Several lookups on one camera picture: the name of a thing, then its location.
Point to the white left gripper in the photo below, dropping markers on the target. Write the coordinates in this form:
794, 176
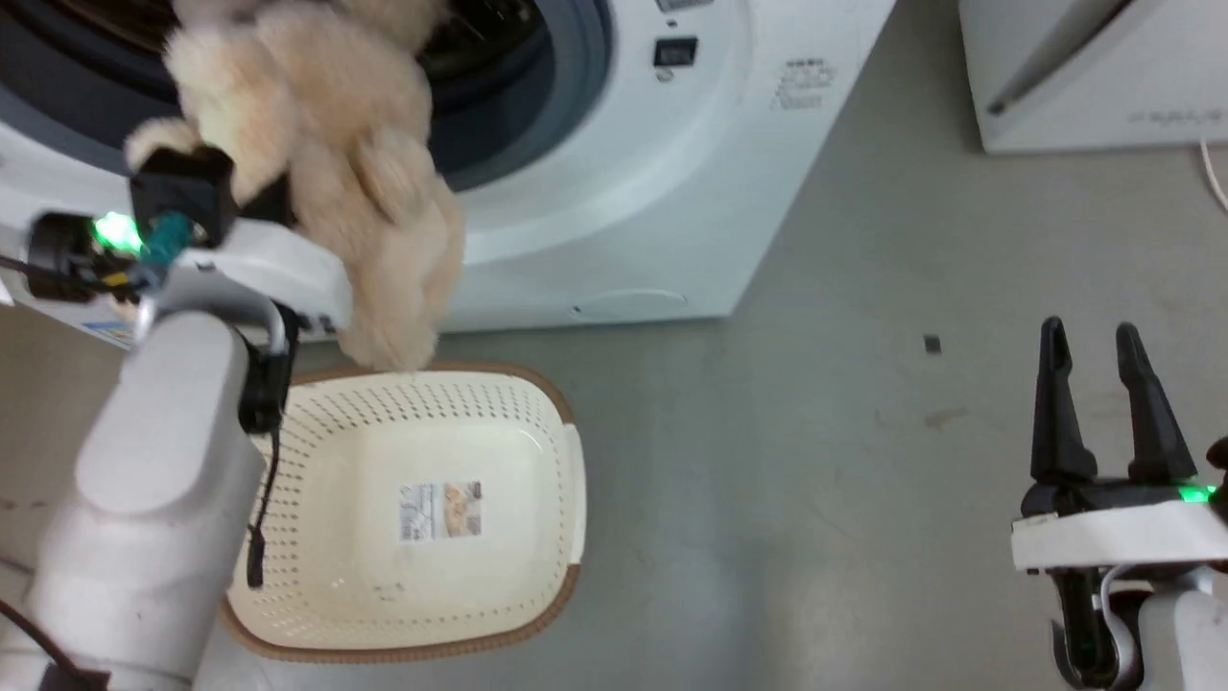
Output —
278, 269

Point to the blue white machine sticker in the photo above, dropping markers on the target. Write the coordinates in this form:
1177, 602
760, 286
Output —
110, 333

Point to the small black display panel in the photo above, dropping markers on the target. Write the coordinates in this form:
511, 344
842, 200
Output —
675, 52

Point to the beige plush toy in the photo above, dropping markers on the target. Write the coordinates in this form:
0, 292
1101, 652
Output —
326, 125

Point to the white box appliance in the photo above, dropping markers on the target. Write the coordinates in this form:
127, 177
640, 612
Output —
1094, 67

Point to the grey rubber door seal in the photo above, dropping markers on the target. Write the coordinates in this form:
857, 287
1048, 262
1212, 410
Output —
566, 86

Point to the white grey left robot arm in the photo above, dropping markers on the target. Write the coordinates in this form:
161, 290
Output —
144, 499

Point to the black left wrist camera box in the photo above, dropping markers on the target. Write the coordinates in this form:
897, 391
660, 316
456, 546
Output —
182, 192

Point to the printed paper label sticker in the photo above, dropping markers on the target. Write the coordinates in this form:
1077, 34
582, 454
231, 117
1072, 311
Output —
439, 511

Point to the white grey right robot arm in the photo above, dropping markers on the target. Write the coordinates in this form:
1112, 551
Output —
1185, 638

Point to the cream laundry basket brown rim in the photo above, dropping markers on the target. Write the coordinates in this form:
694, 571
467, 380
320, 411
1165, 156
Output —
384, 585

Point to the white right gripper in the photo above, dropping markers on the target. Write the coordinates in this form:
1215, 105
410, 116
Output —
1122, 533

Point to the white front-load washing machine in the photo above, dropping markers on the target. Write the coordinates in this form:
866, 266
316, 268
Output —
624, 192

